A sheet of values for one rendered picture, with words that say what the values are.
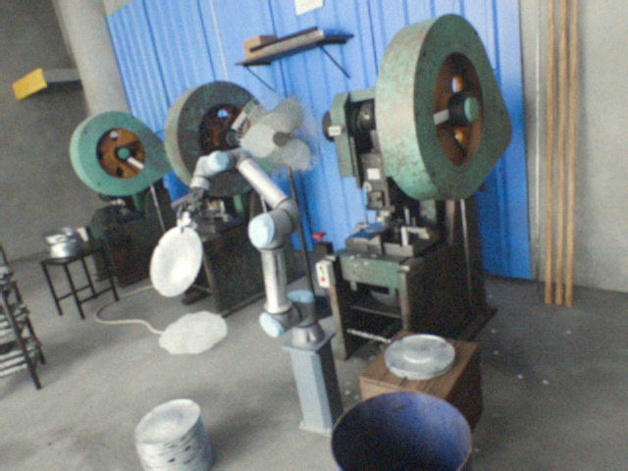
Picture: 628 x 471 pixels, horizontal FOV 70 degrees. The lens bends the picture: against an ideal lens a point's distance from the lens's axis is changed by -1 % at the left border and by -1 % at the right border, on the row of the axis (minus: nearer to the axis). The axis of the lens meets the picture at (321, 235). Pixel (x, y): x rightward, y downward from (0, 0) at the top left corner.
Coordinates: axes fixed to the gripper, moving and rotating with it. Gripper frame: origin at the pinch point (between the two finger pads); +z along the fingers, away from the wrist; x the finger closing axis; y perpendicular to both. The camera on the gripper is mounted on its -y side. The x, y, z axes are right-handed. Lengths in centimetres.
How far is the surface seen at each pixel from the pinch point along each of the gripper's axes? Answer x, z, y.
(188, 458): 47, 85, -3
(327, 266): 80, -18, 29
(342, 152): 53, -72, 40
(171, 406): 49, 66, -23
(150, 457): 36, 87, -14
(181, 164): 58, -83, -83
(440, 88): 30, -84, 95
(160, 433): 37, 77, -14
